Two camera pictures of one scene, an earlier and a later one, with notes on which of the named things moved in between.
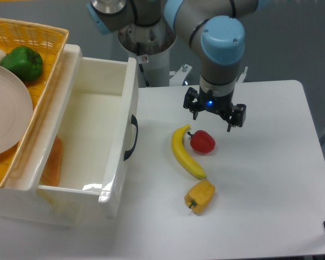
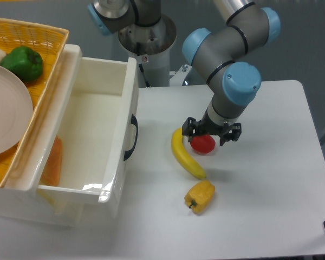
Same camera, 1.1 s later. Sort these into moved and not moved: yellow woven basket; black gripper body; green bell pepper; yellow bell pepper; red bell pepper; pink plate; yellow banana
Moved: black gripper body
Not moved: pink plate; yellow bell pepper; red bell pepper; yellow woven basket; green bell pepper; yellow banana
